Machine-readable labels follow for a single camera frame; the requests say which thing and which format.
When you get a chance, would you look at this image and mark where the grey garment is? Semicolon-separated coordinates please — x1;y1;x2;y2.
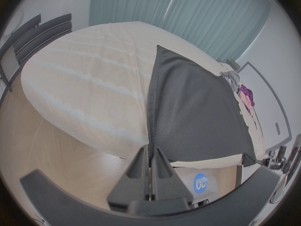
220;70;241;91

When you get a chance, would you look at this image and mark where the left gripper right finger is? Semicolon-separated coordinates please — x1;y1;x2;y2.
151;147;194;204

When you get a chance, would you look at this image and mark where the bed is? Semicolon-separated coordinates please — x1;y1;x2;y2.
20;20;293;169

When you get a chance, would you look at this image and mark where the black chest of drawers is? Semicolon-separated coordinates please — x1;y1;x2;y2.
0;13;72;93

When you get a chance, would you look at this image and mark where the purple garment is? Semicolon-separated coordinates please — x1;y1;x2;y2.
238;85;256;108

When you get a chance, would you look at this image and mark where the grey bedside table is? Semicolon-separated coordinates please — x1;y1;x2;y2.
216;59;240;71

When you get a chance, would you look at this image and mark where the pink garment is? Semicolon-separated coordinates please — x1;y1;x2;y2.
238;95;253;115

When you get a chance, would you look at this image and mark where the black T-shirt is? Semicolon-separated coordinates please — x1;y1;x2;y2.
146;44;257;168

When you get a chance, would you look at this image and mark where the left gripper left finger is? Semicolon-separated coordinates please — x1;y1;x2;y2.
107;144;151;206

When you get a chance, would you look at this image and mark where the round white-framed mirror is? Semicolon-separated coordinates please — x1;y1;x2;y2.
3;7;25;36

